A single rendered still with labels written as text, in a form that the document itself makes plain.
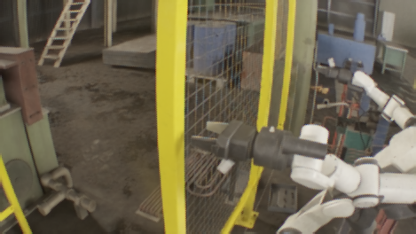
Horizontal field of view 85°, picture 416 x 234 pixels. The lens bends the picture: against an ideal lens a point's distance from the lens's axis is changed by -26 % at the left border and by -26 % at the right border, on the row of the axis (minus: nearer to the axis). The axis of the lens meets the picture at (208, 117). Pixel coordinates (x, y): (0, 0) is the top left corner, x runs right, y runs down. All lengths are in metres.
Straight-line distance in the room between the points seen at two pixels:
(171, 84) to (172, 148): 0.16
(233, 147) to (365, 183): 0.39
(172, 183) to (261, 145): 0.28
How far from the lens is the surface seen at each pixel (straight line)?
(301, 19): 3.00
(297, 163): 0.61
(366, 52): 7.53
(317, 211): 1.26
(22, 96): 2.30
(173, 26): 0.63
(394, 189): 0.87
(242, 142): 0.62
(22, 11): 5.89
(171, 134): 0.71
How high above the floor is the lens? 1.66
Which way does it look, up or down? 24 degrees down
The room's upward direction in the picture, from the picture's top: 2 degrees clockwise
